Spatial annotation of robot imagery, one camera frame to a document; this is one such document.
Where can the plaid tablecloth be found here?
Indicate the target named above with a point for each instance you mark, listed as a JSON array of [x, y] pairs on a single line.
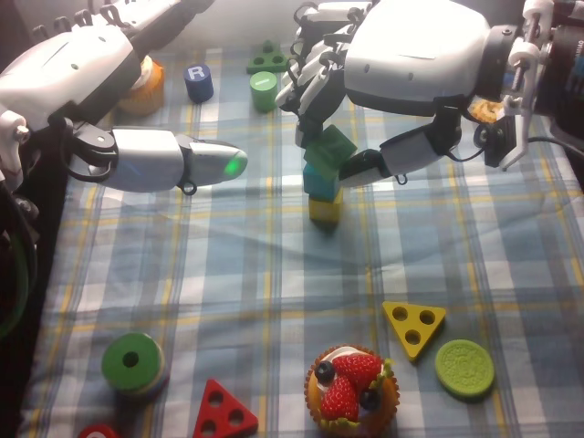
[[228, 283]]

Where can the teal letter K block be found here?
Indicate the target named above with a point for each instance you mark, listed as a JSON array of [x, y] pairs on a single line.
[[319, 184]]

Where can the yellow triangle block with holes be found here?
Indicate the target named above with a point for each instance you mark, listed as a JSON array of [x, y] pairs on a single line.
[[412, 330]]

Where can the toy cupcake with strawberries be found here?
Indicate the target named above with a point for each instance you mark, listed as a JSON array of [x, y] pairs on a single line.
[[349, 388]]

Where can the yellow butter cookie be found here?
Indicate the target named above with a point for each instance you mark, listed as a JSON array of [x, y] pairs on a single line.
[[486, 110]]

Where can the red cylinder block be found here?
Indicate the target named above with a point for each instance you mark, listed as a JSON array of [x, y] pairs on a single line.
[[98, 432]]

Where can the white backdrop sheet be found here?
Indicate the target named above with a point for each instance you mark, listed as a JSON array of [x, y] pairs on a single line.
[[246, 18]]

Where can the blue cylinder letter R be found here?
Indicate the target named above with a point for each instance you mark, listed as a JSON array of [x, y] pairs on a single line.
[[198, 84]]

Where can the yellow cube block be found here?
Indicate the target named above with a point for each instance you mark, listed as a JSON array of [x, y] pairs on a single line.
[[325, 210]]

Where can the red triangle block with holes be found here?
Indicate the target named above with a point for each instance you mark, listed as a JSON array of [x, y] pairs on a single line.
[[224, 415]]

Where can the green triangle block with holes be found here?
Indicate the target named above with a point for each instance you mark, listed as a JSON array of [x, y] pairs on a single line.
[[267, 61]]

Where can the green cube block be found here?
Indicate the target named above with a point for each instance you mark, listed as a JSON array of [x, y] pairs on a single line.
[[330, 153]]

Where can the stacked rings toy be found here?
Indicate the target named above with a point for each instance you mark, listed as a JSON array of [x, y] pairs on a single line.
[[131, 360]]

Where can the green cylinder block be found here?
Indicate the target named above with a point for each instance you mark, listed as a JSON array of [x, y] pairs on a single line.
[[263, 93]]

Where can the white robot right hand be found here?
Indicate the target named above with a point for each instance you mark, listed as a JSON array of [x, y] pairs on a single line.
[[410, 50]]

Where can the toy cupcake with yellow topping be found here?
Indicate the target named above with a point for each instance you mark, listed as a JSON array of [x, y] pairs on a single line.
[[146, 93]]

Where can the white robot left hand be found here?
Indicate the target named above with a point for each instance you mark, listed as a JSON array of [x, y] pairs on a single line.
[[68, 77]]

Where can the green sandwich cookie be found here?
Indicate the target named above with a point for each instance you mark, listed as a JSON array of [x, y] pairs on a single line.
[[464, 370]]

